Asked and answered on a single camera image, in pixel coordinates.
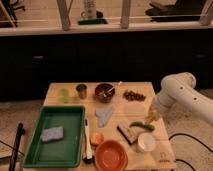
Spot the yellow banana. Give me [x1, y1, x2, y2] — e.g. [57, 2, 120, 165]
[145, 115, 155, 124]

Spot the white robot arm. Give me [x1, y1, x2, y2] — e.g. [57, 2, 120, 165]
[145, 72, 213, 126]

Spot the white paper cup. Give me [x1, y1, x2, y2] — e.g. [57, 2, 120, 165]
[137, 133, 156, 152]

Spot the dark metal cup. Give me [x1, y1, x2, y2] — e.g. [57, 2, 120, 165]
[76, 84, 87, 99]

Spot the green translucent cup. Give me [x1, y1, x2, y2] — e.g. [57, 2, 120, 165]
[57, 88, 69, 103]

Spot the green cucumber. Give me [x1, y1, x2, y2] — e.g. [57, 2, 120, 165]
[129, 121, 155, 131]

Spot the bunch of brown grapes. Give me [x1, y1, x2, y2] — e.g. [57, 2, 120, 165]
[123, 90, 146, 101]

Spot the light blue cloth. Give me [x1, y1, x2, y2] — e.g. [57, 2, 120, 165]
[95, 107, 113, 127]

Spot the metal spoon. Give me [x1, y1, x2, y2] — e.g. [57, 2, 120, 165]
[99, 81, 122, 97]

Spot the dark red bowl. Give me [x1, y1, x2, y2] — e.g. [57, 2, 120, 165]
[94, 83, 115, 103]

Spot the orange plastic bowl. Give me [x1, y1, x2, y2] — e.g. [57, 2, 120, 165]
[95, 140, 128, 171]

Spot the orange carrot piece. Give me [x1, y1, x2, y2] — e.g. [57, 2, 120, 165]
[90, 132, 104, 146]

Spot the grey blue sponge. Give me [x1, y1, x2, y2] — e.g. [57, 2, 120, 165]
[41, 127, 64, 142]

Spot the green plastic tray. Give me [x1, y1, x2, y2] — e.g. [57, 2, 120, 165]
[23, 106, 85, 168]

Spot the green book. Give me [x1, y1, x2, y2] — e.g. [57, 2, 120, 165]
[78, 18, 108, 25]

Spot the white mug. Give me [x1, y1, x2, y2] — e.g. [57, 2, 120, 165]
[82, 0, 96, 19]

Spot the black pole stand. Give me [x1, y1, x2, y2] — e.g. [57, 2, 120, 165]
[8, 123, 25, 171]

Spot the black office chair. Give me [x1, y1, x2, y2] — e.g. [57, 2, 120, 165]
[2, 0, 25, 22]

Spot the black cable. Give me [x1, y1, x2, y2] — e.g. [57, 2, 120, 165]
[168, 132, 213, 171]

